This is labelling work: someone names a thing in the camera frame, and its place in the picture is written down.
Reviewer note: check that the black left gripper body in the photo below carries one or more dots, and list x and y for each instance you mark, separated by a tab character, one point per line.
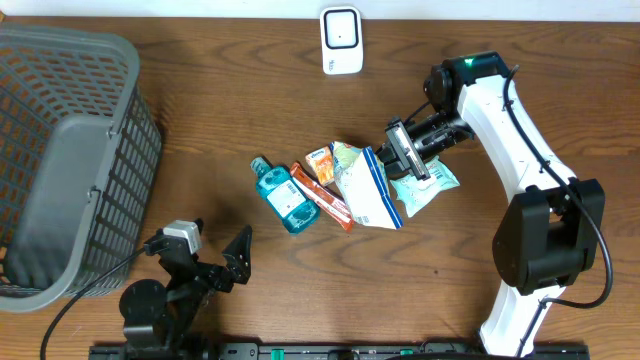
206	278

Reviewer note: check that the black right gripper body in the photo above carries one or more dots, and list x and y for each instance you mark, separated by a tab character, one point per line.
434	133

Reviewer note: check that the pale wet wipes pack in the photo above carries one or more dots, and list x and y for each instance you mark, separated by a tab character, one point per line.
416	194

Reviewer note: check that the teal mouthwash bottle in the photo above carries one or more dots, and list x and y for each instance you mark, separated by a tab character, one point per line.
277	187

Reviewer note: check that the yellow snack bag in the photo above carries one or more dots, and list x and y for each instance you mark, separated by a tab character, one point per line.
362	181

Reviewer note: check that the orange snack bar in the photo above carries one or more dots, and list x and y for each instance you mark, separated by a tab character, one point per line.
333	205

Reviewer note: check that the small orange tissue pack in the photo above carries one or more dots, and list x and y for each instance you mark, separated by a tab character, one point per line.
321	162

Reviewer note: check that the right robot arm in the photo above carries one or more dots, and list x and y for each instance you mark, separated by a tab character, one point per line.
548	248

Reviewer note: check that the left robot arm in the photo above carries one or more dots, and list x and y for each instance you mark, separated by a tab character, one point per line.
158	317

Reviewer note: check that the white barcode scanner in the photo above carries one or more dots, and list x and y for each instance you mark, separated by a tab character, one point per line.
341	40

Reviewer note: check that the grey plastic basket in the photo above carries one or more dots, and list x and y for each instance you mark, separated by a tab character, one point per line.
79	154

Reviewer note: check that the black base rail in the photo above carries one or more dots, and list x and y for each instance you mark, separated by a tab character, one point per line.
253	351

